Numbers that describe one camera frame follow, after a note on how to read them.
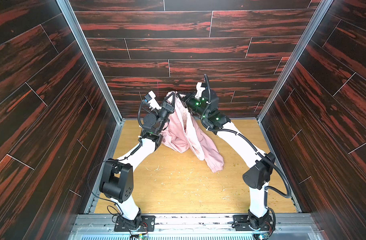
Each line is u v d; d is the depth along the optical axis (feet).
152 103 2.15
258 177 1.58
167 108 2.14
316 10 2.26
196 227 2.41
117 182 1.54
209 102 1.76
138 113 1.80
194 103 2.09
